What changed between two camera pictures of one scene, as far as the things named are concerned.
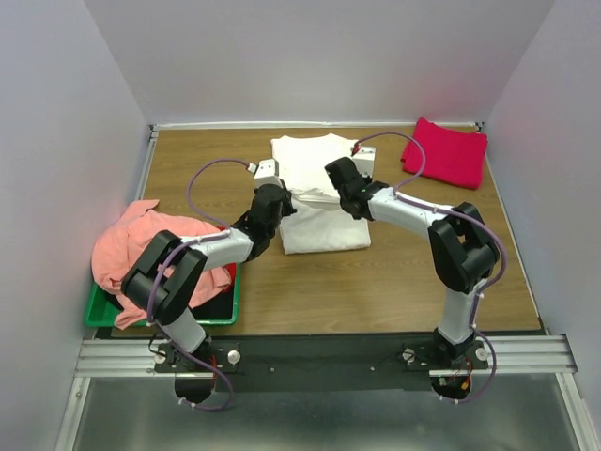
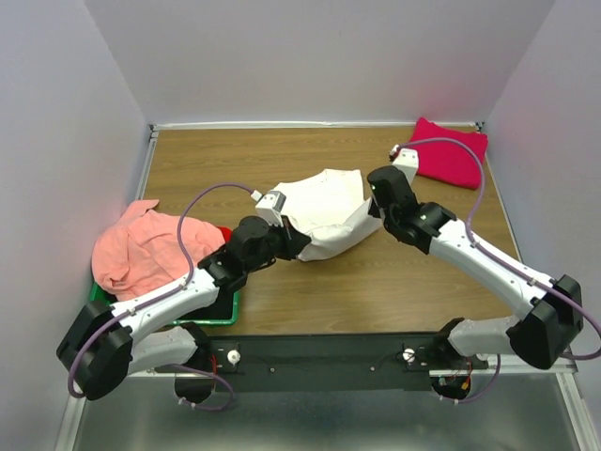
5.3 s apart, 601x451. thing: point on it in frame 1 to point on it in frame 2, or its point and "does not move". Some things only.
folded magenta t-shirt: (453, 157) does not move
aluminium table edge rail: (154, 131) does not move
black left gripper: (287, 204) to (294, 241)
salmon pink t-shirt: (122, 241) does not move
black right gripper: (366, 179) to (373, 209)
